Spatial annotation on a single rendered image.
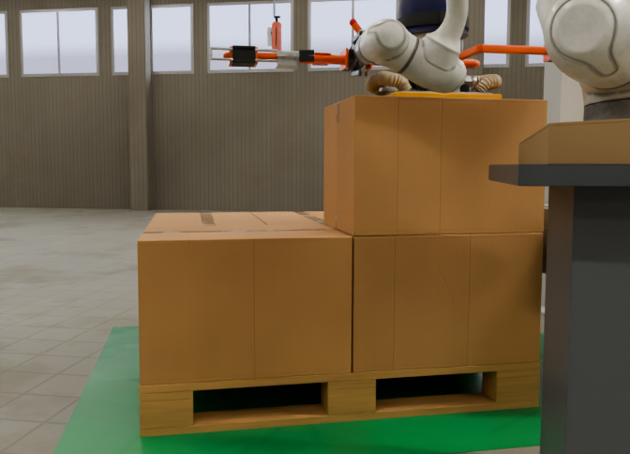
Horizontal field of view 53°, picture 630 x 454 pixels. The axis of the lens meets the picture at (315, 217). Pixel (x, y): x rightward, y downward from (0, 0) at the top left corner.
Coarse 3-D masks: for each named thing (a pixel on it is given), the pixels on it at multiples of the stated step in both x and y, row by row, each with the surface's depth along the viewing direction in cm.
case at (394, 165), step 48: (384, 96) 180; (336, 144) 201; (384, 144) 181; (432, 144) 184; (480, 144) 187; (336, 192) 202; (384, 192) 182; (432, 192) 185; (480, 192) 188; (528, 192) 192
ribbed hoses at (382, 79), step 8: (384, 72) 190; (368, 80) 203; (376, 80) 195; (384, 80) 189; (392, 80) 189; (400, 80) 189; (480, 80) 203; (488, 80) 194; (496, 80) 195; (368, 88) 207; (376, 88) 207; (400, 88) 190; (408, 88) 190; (480, 88) 194; (488, 88) 194
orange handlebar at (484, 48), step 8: (472, 48) 180; (480, 48) 178; (488, 48) 177; (496, 48) 177; (504, 48) 178; (512, 48) 178; (520, 48) 179; (528, 48) 179; (536, 48) 180; (544, 48) 180; (224, 56) 189; (264, 56) 190; (272, 56) 190; (320, 56) 193; (328, 56) 193; (336, 56) 194; (344, 56) 194; (464, 56) 186; (312, 64) 197; (320, 64) 196; (328, 64) 196; (336, 64) 199; (376, 64) 200; (464, 64) 201; (472, 64) 202
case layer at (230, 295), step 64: (192, 256) 173; (256, 256) 177; (320, 256) 180; (384, 256) 184; (448, 256) 188; (512, 256) 192; (192, 320) 175; (256, 320) 178; (320, 320) 182; (384, 320) 186; (448, 320) 190; (512, 320) 194
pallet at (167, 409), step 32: (192, 384) 176; (224, 384) 178; (256, 384) 180; (288, 384) 181; (352, 384) 185; (512, 384) 195; (160, 416) 175; (192, 416) 177; (224, 416) 183; (256, 416) 184; (288, 416) 184; (320, 416) 184; (352, 416) 186; (384, 416) 188
